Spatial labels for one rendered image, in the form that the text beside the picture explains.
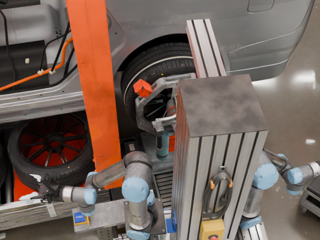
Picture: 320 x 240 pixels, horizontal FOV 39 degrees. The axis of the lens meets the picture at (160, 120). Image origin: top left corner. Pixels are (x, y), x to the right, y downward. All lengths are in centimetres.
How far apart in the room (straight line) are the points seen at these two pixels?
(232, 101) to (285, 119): 274
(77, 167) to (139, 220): 106
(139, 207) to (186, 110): 80
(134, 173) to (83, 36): 64
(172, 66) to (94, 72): 76
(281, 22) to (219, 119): 174
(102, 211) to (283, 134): 183
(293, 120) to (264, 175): 223
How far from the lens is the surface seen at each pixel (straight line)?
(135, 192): 197
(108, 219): 301
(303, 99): 443
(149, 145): 359
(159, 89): 280
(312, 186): 343
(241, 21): 294
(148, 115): 313
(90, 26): 201
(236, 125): 143
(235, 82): 155
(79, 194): 219
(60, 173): 318
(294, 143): 406
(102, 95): 232
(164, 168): 357
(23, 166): 327
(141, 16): 269
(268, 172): 204
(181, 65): 283
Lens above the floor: 312
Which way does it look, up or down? 51 degrees down
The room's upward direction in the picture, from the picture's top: 1 degrees clockwise
